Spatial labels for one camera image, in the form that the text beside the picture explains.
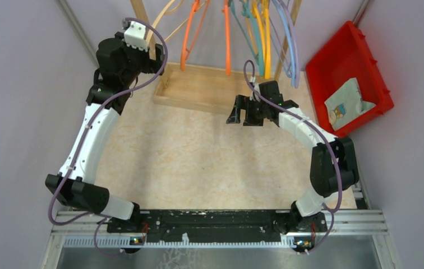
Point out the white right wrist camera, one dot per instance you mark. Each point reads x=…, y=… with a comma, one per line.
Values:
x=255, y=95

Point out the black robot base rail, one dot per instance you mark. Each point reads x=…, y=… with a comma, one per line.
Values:
x=204, y=229

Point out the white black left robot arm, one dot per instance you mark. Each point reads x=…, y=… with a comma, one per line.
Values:
x=74, y=185

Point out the red plastic bin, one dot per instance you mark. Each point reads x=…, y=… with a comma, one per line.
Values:
x=346, y=55

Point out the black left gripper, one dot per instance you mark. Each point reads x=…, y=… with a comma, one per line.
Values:
x=151, y=66

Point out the wooden hanger rack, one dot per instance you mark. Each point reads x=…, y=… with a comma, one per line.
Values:
x=209, y=89

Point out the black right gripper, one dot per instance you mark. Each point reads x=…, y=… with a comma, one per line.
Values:
x=243, y=102

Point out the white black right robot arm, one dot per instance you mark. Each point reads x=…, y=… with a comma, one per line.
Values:
x=333, y=166

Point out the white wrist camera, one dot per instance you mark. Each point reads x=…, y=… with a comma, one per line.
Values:
x=255, y=95
x=135, y=35

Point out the teal plastic hanger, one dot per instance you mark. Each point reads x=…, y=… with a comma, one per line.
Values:
x=248, y=27

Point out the printed cloth in bin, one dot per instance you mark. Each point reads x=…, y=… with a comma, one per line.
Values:
x=346, y=104

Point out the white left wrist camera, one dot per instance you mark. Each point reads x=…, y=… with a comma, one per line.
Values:
x=135, y=35

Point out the orange plastic hanger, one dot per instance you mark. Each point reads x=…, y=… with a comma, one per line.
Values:
x=228, y=62
x=187, y=45

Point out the beige plastic hanger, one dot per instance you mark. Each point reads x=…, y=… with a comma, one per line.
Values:
x=168, y=9

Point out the lilac plastic hanger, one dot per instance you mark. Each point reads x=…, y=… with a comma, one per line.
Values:
x=294, y=41

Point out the yellow plastic hanger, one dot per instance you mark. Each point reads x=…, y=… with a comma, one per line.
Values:
x=257, y=15
x=266, y=17

